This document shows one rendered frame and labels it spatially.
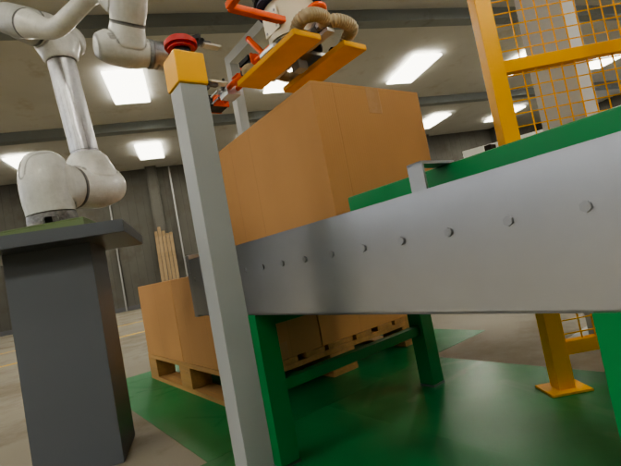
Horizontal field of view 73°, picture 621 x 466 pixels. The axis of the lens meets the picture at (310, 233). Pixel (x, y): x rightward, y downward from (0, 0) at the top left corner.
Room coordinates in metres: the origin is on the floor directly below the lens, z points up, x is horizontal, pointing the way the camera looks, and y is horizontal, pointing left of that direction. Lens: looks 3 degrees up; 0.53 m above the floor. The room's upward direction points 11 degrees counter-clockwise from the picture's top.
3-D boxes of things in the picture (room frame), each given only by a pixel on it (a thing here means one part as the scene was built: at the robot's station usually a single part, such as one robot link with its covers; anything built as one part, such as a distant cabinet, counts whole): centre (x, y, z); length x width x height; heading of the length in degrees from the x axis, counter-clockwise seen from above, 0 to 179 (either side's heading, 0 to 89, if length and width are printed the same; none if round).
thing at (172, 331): (2.36, 0.32, 0.34); 1.20 x 1.00 x 0.40; 37
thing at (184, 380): (2.36, 0.32, 0.07); 1.20 x 1.00 x 0.14; 37
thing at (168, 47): (0.89, 0.20, 1.02); 0.07 x 0.07 x 0.04
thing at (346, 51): (1.42, -0.14, 1.16); 0.34 x 0.10 x 0.05; 38
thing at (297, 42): (1.30, 0.01, 1.16); 0.34 x 0.10 x 0.05; 38
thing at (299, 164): (1.36, -0.05, 0.75); 0.60 x 0.40 x 0.40; 36
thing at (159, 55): (1.34, 0.39, 1.26); 0.09 x 0.06 x 0.09; 39
